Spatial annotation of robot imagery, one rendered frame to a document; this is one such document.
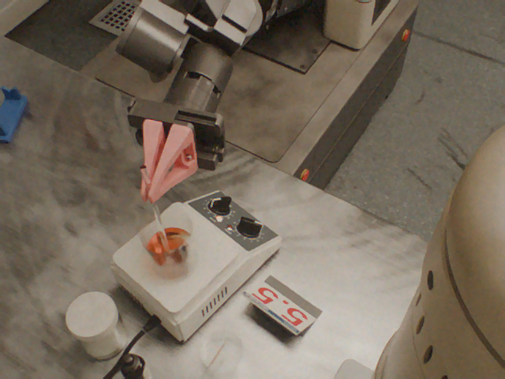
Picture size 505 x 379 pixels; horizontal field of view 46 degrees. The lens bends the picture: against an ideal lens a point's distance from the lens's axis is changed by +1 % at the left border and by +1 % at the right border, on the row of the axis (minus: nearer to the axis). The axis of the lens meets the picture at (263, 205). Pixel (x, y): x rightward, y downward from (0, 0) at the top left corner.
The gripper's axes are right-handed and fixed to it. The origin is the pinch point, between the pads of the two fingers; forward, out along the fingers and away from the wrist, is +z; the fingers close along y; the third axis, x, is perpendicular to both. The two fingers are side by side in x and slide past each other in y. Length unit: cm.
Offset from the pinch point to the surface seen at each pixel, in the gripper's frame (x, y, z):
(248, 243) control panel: 19.8, 7.5, -7.9
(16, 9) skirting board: 96, -119, -125
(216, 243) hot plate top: 16.9, 4.0, -5.2
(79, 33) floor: 101, -95, -125
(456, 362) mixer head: -32.0, 24.1, 23.1
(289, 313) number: 23.3, 14.8, -1.0
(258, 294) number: 22.9, 10.3, -2.5
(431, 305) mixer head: -32.0, 23.2, 21.5
